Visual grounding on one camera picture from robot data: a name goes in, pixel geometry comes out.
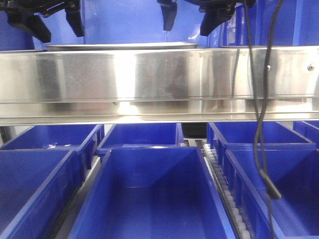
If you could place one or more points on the large blue crate centre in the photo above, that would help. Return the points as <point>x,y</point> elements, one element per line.
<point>131,21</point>

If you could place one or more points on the silver metal tray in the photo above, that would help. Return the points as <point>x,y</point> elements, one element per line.
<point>126,46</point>

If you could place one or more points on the large blue crate left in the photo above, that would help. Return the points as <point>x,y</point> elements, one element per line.
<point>12,38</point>

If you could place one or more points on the large blue crate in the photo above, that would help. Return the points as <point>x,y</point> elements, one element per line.
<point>12,38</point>
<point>131,21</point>

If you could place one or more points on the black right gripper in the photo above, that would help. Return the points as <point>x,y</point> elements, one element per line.
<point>217,12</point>

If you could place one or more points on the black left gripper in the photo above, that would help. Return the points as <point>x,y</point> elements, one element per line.
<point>20,16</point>

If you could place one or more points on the white roller track middle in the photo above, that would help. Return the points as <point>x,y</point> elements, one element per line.
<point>234,215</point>

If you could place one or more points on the lower blue bin rear centre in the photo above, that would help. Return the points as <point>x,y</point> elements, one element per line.
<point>141,135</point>

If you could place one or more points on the steel front shelf beam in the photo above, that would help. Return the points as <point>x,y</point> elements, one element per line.
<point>127,86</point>

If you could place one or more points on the blue crate far right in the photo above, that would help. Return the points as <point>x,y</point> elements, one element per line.
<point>297,24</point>

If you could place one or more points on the lower blue bin rear left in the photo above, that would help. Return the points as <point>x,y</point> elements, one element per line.
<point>83,138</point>

